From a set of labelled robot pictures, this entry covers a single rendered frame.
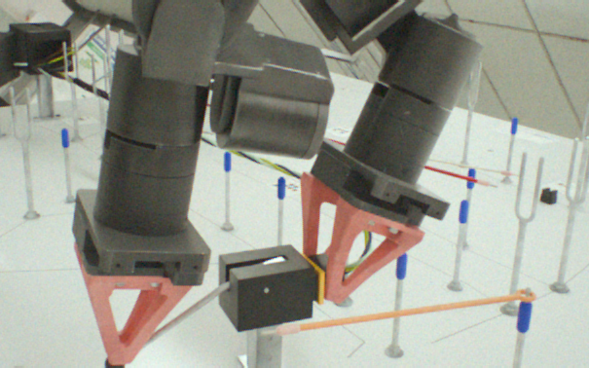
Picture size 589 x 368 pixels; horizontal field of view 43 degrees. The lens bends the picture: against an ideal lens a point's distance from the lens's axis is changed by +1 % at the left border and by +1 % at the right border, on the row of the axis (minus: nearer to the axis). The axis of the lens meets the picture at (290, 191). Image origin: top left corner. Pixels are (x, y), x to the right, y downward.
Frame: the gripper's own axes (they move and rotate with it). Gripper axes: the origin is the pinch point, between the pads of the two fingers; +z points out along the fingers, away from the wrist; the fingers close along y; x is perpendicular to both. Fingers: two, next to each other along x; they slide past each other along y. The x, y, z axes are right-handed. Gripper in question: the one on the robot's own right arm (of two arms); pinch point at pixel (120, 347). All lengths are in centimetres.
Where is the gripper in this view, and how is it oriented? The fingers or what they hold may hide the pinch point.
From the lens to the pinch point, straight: 51.8
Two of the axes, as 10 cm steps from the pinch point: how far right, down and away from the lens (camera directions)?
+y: -3.9, -3.4, 8.6
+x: -9.0, -0.6, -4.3
